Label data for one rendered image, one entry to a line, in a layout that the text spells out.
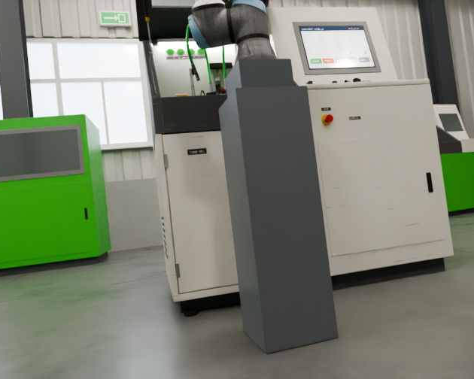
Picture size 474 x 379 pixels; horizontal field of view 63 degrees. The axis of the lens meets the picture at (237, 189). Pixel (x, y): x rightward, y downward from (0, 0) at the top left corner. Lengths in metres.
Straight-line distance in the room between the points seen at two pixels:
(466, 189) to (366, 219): 3.99
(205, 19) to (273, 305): 0.95
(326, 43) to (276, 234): 1.45
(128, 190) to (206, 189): 4.18
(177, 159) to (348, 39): 1.29
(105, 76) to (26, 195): 2.43
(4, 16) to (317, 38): 4.66
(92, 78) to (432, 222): 5.09
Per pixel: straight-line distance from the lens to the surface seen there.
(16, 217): 4.59
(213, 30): 1.40
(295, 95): 1.26
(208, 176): 1.70
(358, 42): 2.49
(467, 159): 5.95
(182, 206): 1.67
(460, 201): 5.74
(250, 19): 1.38
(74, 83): 6.21
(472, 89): 8.95
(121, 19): 6.47
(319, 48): 2.35
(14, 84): 5.88
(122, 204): 5.81
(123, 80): 6.15
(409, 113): 2.15
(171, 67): 2.37
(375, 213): 1.97
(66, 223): 4.44
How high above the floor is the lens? 0.44
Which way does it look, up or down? 2 degrees up
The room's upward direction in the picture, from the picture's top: 7 degrees counter-clockwise
